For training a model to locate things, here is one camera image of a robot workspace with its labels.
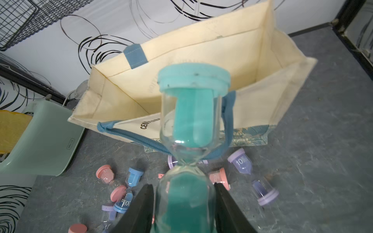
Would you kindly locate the right yellow toast slice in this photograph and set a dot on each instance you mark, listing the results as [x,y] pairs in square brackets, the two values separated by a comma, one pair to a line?
[13,125]

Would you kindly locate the black wire basket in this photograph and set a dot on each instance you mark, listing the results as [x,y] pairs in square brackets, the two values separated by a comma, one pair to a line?
[22,19]

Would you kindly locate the cream canvas tote bag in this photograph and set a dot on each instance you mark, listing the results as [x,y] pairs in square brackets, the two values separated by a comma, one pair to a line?
[232,73]

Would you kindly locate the pink hourglass lower left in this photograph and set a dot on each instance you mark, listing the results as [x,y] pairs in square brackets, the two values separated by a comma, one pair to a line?
[77,228]

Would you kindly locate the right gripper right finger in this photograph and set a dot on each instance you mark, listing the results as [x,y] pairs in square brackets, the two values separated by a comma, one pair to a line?
[228,216]

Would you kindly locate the purple hourglass right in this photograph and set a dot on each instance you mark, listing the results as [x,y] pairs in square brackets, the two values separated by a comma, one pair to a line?
[264,191]

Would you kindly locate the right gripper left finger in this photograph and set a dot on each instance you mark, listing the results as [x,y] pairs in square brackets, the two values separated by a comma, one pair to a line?
[138,218]

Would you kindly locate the purple hourglass by bag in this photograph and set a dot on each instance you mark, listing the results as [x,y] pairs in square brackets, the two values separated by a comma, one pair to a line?
[172,162]

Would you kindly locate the mint green toaster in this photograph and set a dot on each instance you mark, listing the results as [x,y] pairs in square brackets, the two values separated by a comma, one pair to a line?
[48,144]

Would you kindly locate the pink hourglass near bag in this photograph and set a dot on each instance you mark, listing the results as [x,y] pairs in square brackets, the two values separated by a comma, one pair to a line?
[219,176]

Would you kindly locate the purple hourglass centre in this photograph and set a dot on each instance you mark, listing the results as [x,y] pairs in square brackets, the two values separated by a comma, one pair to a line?
[108,217]

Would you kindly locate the blue hourglass upper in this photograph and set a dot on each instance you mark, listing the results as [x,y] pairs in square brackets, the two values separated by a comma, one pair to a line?
[132,181]

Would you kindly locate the pink hourglass far left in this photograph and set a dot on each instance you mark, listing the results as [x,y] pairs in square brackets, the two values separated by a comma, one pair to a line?
[109,182]

